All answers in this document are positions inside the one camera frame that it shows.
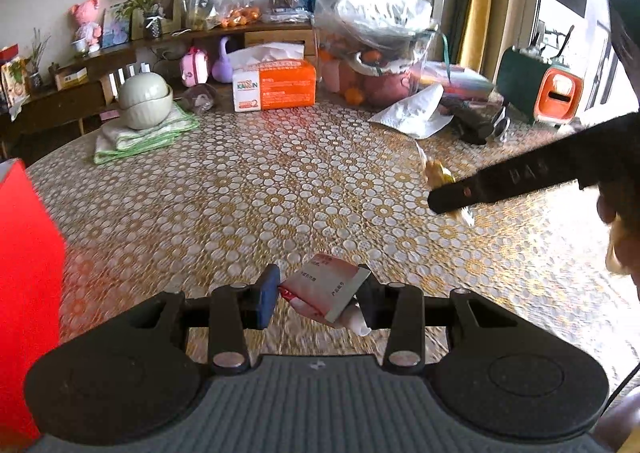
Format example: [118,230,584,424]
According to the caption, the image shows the white crumpled paper napkin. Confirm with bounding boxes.
[368,82,454,139]

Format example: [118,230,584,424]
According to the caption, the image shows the white sunglasses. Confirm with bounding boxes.
[487,105,512,142]

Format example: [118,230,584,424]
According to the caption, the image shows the small potted plant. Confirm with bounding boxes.
[119,0,176,41]

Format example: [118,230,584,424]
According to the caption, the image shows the vase with dry stems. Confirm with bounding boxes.
[24,28,52,90]

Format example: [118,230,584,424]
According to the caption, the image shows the pink toy case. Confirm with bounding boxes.
[179,46,209,88]

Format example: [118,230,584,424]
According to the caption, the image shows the yellow curtain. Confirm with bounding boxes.
[457,0,501,77]

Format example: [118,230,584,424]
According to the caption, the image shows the yellow snack wrapper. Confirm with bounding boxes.
[417,140,476,225]

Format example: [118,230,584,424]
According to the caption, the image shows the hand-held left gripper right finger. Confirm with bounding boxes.
[359,278,516,376]

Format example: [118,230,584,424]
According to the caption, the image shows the plastic bag of oranges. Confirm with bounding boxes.
[217,0,262,29]

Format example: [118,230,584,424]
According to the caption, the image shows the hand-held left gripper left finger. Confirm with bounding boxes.
[120,264,282,376]

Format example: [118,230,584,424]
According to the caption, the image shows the wooden television cabinet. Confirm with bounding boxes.
[0,20,319,159]

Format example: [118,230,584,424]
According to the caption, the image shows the person's right hand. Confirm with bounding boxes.
[598,193,640,284]

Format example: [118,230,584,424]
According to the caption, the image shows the folded green towel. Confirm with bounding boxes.
[93,102,200,165]

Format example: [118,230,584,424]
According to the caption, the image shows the clear plastic container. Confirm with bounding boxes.
[182,82,221,115]

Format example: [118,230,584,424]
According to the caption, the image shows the clear plastic bag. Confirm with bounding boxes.
[184,0,226,32]

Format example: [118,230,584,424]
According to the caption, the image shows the orange tissue box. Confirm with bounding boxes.
[230,44,319,113]

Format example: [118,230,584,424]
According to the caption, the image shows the red cardboard box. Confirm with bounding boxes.
[0,158,68,453]

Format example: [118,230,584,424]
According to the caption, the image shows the wooden photo frame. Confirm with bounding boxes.
[130,0,185,41]

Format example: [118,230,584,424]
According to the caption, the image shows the red white tube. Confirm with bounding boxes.
[277,253,374,337]

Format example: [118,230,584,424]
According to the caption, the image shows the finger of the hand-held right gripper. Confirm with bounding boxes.
[428,136,583,215]

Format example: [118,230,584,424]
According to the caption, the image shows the clear bag of fruit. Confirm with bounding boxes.
[312,0,440,107]

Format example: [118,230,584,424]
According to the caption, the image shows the green orange utensil holder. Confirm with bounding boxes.
[494,45,585,127]

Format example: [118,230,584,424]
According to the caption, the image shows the stack of colourful books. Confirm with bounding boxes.
[414,60,496,102]

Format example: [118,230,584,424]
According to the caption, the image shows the pink plush doll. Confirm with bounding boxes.
[68,0,104,54]

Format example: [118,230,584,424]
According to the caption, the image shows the black cable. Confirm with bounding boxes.
[606,367,640,405]

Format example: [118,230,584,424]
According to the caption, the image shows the floral gift bag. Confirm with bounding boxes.
[0,58,30,109]

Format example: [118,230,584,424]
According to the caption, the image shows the small cardboard box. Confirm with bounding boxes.
[53,65,90,92]

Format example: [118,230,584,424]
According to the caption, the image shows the purple swan toy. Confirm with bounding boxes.
[210,35,235,83]

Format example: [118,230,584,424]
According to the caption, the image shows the blue picture card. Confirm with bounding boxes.
[101,5,134,49]

